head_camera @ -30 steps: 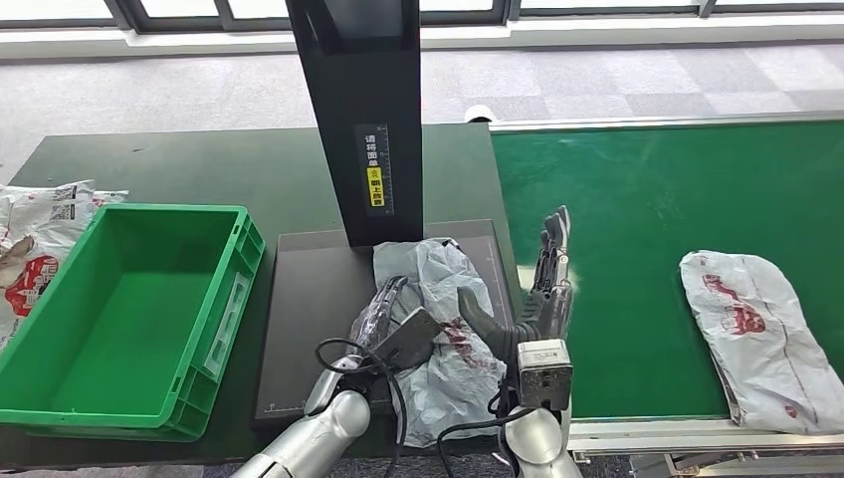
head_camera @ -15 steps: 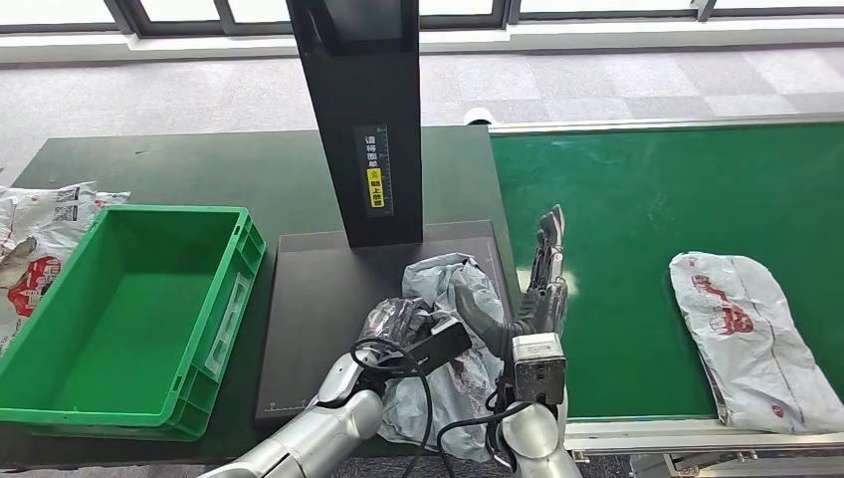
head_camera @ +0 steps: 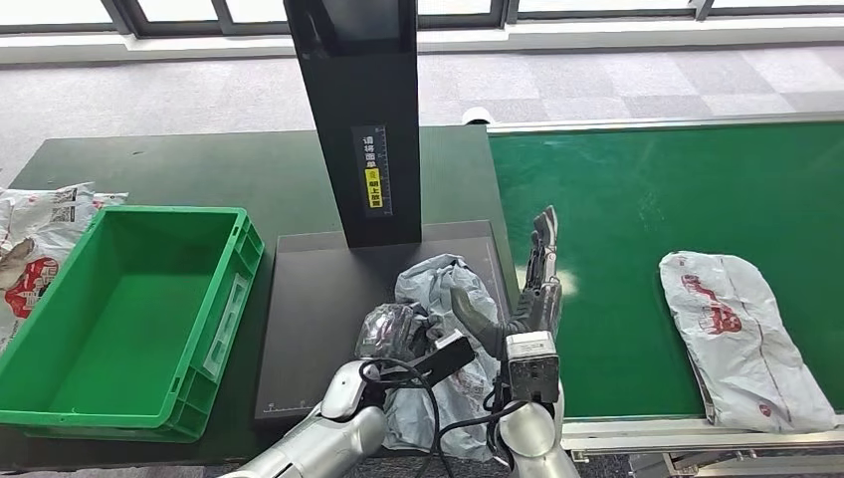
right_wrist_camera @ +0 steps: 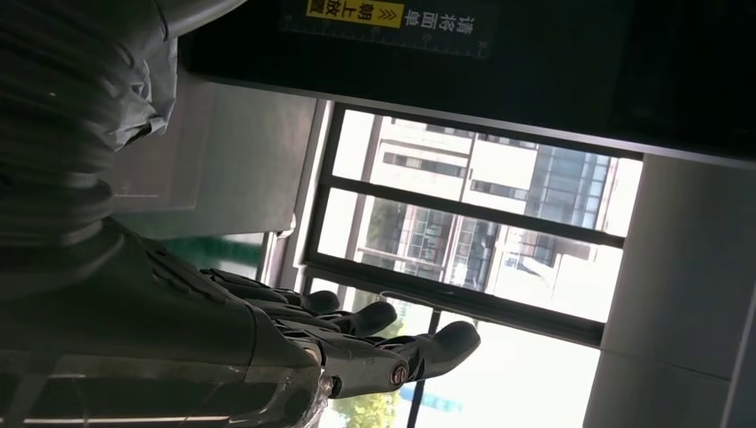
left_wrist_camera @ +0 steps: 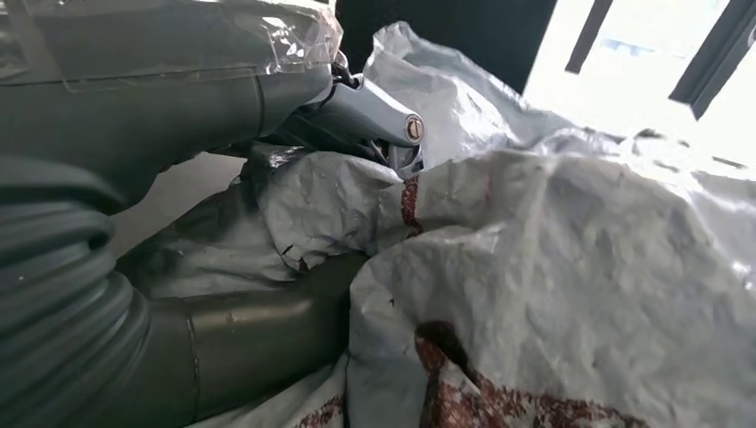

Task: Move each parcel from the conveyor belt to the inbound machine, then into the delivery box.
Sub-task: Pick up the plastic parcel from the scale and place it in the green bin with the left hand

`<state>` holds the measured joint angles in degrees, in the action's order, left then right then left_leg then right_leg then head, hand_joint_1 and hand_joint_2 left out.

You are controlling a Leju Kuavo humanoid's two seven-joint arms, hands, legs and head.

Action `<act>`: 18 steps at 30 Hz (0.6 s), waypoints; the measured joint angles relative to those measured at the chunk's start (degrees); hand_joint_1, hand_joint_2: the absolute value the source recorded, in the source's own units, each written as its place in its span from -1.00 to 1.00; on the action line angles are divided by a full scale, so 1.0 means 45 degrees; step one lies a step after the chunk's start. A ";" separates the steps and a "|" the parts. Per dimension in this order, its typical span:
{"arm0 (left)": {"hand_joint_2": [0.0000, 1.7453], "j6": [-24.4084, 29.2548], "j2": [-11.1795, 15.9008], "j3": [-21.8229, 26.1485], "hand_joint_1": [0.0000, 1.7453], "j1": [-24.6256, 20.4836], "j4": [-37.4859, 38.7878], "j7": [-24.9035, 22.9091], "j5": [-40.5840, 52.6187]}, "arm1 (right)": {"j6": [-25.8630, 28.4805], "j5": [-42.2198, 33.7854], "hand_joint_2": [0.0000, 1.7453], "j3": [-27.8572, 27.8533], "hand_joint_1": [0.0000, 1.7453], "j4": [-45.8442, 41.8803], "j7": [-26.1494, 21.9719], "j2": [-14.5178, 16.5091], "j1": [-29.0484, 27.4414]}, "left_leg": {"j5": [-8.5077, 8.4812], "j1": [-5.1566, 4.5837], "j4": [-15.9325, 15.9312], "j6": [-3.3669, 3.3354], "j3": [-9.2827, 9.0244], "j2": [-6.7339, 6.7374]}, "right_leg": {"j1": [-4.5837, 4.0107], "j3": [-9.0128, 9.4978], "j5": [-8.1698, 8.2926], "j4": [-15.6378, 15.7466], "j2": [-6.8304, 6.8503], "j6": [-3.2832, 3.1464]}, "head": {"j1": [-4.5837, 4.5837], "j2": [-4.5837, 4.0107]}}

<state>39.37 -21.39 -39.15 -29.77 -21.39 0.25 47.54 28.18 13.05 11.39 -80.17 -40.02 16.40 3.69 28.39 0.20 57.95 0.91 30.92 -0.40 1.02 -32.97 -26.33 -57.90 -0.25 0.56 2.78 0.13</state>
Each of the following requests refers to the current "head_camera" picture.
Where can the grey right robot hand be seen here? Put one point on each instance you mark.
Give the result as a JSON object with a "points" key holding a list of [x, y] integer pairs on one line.
{"points": [[537, 310]]}

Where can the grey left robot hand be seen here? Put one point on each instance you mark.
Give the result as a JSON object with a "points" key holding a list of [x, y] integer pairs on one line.
{"points": [[389, 330]]}

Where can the white poly parcel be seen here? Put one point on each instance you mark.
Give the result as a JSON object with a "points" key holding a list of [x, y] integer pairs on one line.
{"points": [[435, 277]]}

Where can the long red-printed grey parcel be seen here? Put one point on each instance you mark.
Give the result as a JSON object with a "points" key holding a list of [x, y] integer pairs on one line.
{"points": [[745, 343]]}

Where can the black inbound scanner machine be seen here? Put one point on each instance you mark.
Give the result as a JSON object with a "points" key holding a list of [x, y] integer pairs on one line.
{"points": [[316, 297]]}

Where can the green conveyor belt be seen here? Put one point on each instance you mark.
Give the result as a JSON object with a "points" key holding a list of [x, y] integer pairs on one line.
{"points": [[626, 198]]}

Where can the white parcel with shipping label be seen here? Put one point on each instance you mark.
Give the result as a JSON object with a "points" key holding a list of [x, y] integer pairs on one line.
{"points": [[39, 211]]}

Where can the brown paper parcel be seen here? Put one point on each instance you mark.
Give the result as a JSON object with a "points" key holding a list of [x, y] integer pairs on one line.
{"points": [[14, 254]]}

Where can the black and yellow label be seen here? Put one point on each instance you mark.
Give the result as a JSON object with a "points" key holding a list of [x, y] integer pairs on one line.
{"points": [[372, 165]]}

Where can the white round object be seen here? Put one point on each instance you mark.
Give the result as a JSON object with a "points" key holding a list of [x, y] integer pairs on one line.
{"points": [[476, 115]]}

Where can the dark green table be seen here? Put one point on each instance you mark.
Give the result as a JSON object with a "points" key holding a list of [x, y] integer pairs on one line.
{"points": [[198, 165]]}

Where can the green plastic crate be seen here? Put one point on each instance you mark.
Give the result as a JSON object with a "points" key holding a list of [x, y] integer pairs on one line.
{"points": [[119, 316]]}

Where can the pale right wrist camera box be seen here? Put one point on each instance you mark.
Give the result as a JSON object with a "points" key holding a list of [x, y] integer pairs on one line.
{"points": [[533, 366]]}

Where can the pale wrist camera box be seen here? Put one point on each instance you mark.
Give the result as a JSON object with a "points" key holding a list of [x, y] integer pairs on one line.
{"points": [[533, 366], [442, 359]]}

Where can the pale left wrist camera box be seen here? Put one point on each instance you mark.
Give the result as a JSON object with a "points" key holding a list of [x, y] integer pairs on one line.
{"points": [[442, 359]]}

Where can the dark window frame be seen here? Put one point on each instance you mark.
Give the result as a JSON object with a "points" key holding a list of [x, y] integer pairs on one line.
{"points": [[198, 24]]}

